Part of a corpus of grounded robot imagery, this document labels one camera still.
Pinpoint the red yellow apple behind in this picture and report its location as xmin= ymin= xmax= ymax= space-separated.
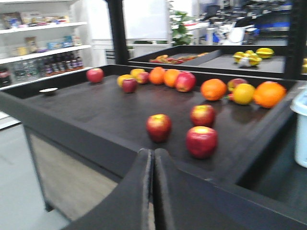
xmin=227 ymin=78 xmax=248 ymax=92

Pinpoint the black fruit display stand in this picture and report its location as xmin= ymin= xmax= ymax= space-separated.
xmin=0 ymin=44 xmax=307 ymax=230

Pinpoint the green potted plant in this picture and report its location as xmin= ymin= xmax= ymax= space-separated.
xmin=170 ymin=9 xmax=193 ymax=46

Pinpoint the orange with navel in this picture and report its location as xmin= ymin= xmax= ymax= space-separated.
xmin=201 ymin=79 xmax=227 ymax=101

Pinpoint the big red apple back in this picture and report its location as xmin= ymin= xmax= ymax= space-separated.
xmin=175 ymin=71 xmax=196 ymax=92

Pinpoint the red apple front right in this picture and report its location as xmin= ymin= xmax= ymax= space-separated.
xmin=186 ymin=126 xmax=218 ymax=159

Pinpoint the light blue plastic basket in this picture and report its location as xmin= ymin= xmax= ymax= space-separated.
xmin=290 ymin=89 xmax=307 ymax=168

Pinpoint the orange back left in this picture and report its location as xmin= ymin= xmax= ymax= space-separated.
xmin=149 ymin=67 xmax=165 ymax=85

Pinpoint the yellow orange fruit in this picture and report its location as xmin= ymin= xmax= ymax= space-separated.
xmin=233 ymin=83 xmax=255 ymax=105

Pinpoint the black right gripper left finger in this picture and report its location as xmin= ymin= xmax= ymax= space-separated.
xmin=65 ymin=149 xmax=153 ymax=230

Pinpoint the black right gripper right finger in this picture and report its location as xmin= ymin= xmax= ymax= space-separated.
xmin=153 ymin=149 xmax=307 ymax=230

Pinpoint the red apple middle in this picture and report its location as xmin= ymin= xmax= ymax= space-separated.
xmin=190 ymin=104 xmax=216 ymax=127

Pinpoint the large orange right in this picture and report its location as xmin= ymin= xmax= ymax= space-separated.
xmin=253 ymin=81 xmax=287 ymax=108

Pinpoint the small white dish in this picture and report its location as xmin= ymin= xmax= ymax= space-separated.
xmin=39 ymin=87 xmax=58 ymax=96

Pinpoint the red apple front left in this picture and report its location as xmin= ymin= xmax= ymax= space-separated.
xmin=146 ymin=114 xmax=172 ymax=143

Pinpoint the yellow starfruit far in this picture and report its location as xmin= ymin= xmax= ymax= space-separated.
xmin=256 ymin=47 xmax=274 ymax=59

